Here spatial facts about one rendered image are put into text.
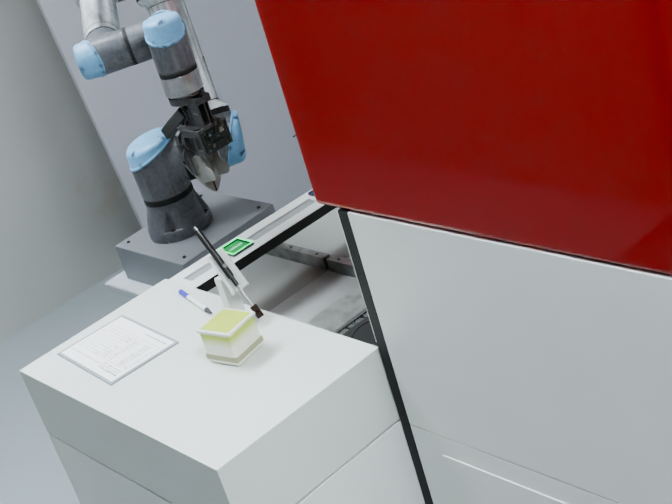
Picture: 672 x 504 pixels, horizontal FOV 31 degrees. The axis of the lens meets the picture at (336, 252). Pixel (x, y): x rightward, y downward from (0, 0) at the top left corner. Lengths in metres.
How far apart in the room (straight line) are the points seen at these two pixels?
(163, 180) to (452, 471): 1.03
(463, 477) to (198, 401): 0.45
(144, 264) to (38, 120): 2.09
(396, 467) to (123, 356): 0.53
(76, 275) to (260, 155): 0.89
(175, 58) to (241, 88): 2.64
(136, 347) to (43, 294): 2.69
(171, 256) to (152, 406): 0.71
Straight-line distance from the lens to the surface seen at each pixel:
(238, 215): 2.72
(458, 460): 1.96
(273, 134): 4.97
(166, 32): 2.25
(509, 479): 1.90
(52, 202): 4.82
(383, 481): 2.03
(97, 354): 2.22
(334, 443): 1.93
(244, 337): 2.01
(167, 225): 2.71
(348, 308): 2.26
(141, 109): 4.64
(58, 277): 4.89
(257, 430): 1.84
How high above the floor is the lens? 1.95
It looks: 25 degrees down
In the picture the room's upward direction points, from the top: 17 degrees counter-clockwise
